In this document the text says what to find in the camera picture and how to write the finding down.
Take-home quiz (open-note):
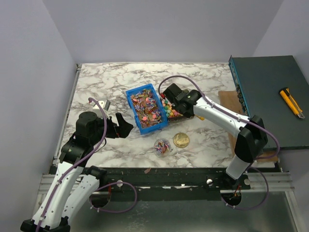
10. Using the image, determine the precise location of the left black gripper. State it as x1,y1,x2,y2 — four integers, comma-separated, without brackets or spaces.
91,112,134,145

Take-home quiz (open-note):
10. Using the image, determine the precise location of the metal tin of star candies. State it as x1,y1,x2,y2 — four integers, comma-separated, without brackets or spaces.
160,92,194,122

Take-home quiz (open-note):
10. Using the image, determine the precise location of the yellow plastic scoop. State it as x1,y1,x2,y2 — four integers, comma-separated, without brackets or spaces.
195,115,205,121

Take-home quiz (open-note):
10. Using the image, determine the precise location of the blue plastic candy bin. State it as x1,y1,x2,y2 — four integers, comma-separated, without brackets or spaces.
126,84,168,135

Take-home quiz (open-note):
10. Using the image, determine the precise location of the gold round lid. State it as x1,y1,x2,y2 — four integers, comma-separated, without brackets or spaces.
173,132,190,148

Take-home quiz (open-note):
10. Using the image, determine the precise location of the clear plastic round container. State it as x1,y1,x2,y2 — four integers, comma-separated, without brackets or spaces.
154,138,173,158

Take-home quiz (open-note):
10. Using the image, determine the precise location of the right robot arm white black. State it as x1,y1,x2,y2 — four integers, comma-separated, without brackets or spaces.
163,84,268,189

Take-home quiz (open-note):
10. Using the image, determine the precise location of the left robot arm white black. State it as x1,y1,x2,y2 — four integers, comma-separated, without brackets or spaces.
20,112,133,232

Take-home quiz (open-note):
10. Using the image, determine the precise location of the wooden board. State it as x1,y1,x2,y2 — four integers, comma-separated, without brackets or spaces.
218,91,278,163

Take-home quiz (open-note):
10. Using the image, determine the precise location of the dark green box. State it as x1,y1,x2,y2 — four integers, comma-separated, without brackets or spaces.
228,56,309,150

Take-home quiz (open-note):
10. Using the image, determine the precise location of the yellow utility knife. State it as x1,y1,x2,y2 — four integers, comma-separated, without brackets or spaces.
279,87,305,119

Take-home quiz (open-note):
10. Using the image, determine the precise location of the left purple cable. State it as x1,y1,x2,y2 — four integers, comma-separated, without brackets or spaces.
35,97,138,232

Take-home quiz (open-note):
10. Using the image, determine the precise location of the purple cable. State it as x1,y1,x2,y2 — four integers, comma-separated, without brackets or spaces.
35,97,138,232
158,75,281,210

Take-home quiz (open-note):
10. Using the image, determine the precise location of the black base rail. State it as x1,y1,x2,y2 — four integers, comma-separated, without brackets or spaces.
91,168,251,203

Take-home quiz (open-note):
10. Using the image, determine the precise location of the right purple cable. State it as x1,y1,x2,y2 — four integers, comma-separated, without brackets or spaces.
158,75,281,210

